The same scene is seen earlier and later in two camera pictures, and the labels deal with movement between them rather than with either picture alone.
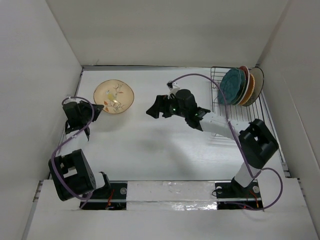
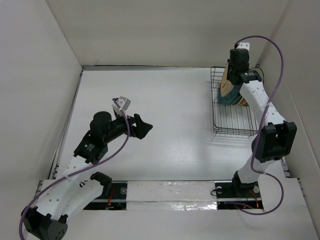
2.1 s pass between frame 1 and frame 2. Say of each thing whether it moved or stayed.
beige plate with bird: moved
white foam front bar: stayed
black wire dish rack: stayed
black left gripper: moved
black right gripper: moved
